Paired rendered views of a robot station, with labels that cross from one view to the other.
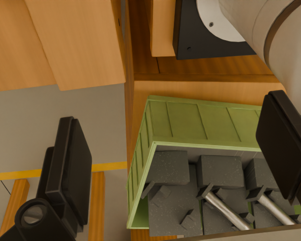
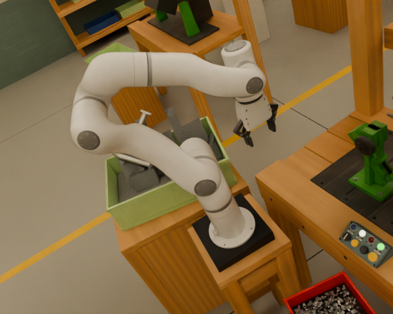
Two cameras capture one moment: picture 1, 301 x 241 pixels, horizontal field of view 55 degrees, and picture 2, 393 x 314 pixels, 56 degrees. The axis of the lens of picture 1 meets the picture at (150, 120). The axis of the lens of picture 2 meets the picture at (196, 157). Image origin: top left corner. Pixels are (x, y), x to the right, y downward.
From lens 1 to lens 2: 108 cm
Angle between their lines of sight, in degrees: 14
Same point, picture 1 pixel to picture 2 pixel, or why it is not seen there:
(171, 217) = (191, 131)
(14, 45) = (304, 165)
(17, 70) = (299, 158)
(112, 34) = (271, 186)
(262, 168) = (153, 180)
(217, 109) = not seen: hidden behind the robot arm
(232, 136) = not seen: hidden behind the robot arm
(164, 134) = (224, 165)
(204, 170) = not seen: hidden behind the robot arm
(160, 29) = (252, 202)
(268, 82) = (181, 220)
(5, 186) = (279, 101)
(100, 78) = (266, 171)
